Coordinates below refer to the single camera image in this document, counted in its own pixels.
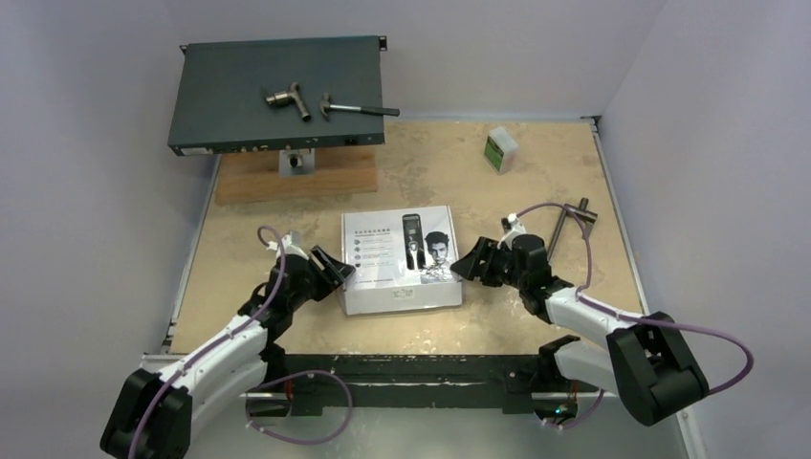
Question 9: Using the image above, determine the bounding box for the white hair clipper kit box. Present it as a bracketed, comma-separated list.
[340, 206, 463, 316]

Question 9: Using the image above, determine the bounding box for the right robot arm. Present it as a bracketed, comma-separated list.
[450, 234, 711, 426]

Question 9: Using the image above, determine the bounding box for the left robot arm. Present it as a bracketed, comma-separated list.
[99, 246, 355, 458]

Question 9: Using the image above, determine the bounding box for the metal clamp tool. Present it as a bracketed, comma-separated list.
[547, 197, 599, 261]

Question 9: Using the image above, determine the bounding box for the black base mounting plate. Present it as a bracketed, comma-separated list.
[244, 354, 597, 419]

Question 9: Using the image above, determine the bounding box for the white foam block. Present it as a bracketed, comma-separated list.
[483, 126, 518, 175]

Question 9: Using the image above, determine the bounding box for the wooden board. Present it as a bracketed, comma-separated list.
[214, 146, 378, 206]

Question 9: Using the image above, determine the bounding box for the small claw hammer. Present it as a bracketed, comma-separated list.
[319, 93, 401, 120]

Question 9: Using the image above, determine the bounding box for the metal pipe tee fitting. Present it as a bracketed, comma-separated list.
[263, 81, 312, 122]

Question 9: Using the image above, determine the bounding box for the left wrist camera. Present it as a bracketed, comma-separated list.
[277, 230, 308, 258]

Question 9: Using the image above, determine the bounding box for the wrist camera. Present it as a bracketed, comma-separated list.
[498, 213, 527, 250]
[277, 230, 308, 258]

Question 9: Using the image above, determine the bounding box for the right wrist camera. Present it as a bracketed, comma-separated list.
[498, 213, 527, 250]

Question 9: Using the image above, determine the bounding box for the small metal bracket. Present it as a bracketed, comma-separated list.
[278, 148, 316, 177]

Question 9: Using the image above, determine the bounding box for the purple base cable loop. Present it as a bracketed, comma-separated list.
[245, 370, 353, 446]

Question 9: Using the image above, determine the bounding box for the dark rack-mount equipment case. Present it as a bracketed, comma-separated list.
[167, 35, 387, 156]

